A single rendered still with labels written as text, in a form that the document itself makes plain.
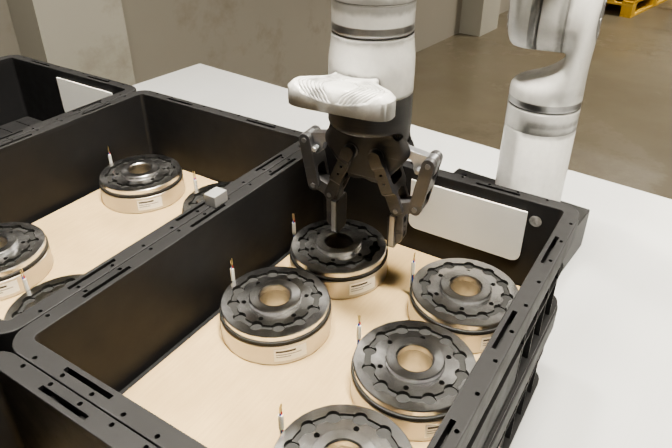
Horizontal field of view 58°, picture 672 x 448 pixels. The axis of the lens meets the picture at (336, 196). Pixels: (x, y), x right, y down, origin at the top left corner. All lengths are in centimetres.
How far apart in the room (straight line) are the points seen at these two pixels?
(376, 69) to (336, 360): 26
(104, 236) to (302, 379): 33
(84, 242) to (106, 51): 154
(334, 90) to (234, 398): 27
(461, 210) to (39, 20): 169
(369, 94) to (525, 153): 40
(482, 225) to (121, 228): 42
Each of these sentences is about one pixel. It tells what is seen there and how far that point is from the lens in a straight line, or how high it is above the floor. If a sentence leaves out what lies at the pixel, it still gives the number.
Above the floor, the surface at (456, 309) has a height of 86.
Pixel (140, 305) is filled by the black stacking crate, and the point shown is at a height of 89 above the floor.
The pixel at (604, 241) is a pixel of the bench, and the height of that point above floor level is 70.
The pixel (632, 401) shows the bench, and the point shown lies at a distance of 77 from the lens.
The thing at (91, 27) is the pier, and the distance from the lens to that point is 221.
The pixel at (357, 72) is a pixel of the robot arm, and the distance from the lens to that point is 50.
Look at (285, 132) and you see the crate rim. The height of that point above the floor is 93.
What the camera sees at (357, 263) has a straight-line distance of 62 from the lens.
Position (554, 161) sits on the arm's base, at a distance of 84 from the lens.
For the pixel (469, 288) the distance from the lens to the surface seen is 61.
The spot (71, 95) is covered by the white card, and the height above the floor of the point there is 89.
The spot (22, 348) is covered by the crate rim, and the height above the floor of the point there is 93.
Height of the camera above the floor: 123
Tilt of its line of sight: 30 degrees down
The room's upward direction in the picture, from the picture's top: straight up
